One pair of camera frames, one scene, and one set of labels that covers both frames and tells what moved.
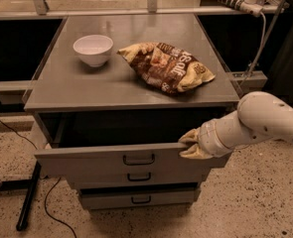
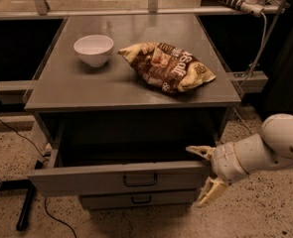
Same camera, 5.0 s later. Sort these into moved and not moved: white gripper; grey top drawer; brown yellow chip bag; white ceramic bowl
Moved: grey top drawer; white gripper
Not moved: white ceramic bowl; brown yellow chip bag
